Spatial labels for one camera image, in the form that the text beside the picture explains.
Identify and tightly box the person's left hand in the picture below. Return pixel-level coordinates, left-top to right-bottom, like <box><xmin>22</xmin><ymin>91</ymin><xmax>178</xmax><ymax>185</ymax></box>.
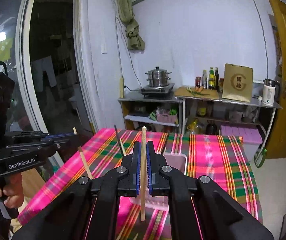
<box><xmin>0</xmin><ymin>173</ymin><xmax>24</xmax><ymax>209</ymax></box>

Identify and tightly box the green oil bottle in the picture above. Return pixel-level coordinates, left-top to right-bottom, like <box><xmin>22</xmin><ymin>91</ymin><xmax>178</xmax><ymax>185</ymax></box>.
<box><xmin>208</xmin><ymin>67</ymin><xmax>215</xmax><ymax>90</ymax></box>

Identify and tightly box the metal shelf table left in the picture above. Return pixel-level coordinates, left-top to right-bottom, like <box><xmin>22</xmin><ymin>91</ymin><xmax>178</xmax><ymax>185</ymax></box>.
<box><xmin>118</xmin><ymin>92</ymin><xmax>186</xmax><ymax>134</ymax></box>

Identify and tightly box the white electric kettle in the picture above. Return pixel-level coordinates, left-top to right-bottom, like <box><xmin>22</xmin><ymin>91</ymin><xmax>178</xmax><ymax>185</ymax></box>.
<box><xmin>262</xmin><ymin>79</ymin><xmax>280</xmax><ymax>106</ymax></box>

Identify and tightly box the wooden cutting board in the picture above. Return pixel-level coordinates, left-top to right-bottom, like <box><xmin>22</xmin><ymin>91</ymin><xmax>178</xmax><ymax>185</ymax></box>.
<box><xmin>174</xmin><ymin>86</ymin><xmax>219</xmax><ymax>100</ymax></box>

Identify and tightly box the dark sauce bottle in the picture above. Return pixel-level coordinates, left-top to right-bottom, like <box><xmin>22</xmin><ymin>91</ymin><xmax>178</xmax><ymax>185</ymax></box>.
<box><xmin>215</xmin><ymin>67</ymin><xmax>220</xmax><ymax>92</ymax></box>

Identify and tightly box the white power strip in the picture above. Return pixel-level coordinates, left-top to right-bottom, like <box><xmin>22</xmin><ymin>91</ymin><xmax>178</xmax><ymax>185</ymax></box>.
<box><xmin>120</xmin><ymin>77</ymin><xmax>125</xmax><ymax>98</ymax></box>

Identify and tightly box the yellow oil jug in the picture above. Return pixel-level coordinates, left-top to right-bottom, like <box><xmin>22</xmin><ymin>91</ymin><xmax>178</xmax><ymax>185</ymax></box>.
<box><xmin>186</xmin><ymin>118</ymin><xmax>204</xmax><ymax>135</ymax></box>

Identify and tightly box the stainless steel steamer pot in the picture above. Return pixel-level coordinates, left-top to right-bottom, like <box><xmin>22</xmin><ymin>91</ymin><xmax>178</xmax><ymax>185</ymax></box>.
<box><xmin>146</xmin><ymin>66</ymin><xmax>171</xmax><ymax>88</ymax></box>

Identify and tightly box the pink woven basket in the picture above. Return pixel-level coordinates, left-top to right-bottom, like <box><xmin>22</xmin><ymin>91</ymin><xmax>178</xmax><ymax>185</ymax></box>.
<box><xmin>156</xmin><ymin>108</ymin><xmax>178</xmax><ymax>124</ymax></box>

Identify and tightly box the green hanging cloth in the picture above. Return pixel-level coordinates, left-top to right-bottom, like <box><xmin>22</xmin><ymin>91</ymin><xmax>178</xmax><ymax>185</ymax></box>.
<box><xmin>117</xmin><ymin>0</ymin><xmax>145</xmax><ymax>51</ymax></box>

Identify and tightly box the clear plastic bottle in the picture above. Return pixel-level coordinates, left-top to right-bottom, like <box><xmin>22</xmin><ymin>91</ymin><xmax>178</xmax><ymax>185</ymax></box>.
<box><xmin>202</xmin><ymin>69</ymin><xmax>208</xmax><ymax>89</ymax></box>

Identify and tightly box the light wooden chopstick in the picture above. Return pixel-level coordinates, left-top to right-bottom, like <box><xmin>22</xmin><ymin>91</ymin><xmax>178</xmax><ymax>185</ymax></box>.
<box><xmin>140</xmin><ymin>126</ymin><xmax>147</xmax><ymax>222</ymax></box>
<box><xmin>119</xmin><ymin>139</ymin><xmax>126</xmax><ymax>157</ymax></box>
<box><xmin>73</xmin><ymin>127</ymin><xmax>93</xmax><ymax>179</ymax></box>

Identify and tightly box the black induction cooker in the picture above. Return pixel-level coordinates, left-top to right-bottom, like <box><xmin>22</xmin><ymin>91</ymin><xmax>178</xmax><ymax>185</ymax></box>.
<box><xmin>140</xmin><ymin>83</ymin><xmax>174</xmax><ymax>97</ymax></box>

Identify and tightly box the gold cardboard box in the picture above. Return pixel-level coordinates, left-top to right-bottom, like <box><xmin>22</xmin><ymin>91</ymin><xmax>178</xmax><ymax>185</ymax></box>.
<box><xmin>222</xmin><ymin>63</ymin><xmax>253</xmax><ymax>102</ymax></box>

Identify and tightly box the pink plastic utensil holder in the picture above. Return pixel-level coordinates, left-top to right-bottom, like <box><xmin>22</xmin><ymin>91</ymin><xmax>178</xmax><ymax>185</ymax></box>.
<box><xmin>129</xmin><ymin>146</ymin><xmax>187</xmax><ymax>211</ymax></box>

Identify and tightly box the metal shelf table right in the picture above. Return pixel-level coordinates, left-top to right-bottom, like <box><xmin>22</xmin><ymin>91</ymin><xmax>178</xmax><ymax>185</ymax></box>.
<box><xmin>177</xmin><ymin>93</ymin><xmax>281</xmax><ymax>161</ymax></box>

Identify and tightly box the metal shelf table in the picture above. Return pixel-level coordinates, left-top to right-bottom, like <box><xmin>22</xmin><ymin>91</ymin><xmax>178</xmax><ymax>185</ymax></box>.
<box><xmin>118</xmin><ymin>92</ymin><xmax>186</xmax><ymax>134</ymax></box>
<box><xmin>177</xmin><ymin>93</ymin><xmax>281</xmax><ymax>161</ymax></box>

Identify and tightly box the white wall switch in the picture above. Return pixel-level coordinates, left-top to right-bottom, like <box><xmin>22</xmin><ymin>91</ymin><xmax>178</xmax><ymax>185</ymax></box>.
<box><xmin>101</xmin><ymin>43</ymin><xmax>107</xmax><ymax>54</ymax></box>

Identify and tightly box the red lid jar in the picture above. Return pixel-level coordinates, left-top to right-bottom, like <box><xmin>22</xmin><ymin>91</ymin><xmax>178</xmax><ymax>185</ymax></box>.
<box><xmin>195</xmin><ymin>76</ymin><xmax>202</xmax><ymax>88</ymax></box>

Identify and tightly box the black chopstick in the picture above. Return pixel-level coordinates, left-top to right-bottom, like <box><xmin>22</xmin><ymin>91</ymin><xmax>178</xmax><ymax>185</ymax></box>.
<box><xmin>114</xmin><ymin>125</ymin><xmax>121</xmax><ymax>152</ymax></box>

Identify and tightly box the purple storage box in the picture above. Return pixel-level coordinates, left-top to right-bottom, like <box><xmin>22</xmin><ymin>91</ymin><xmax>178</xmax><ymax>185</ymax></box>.
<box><xmin>221</xmin><ymin>125</ymin><xmax>263</xmax><ymax>145</ymax></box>

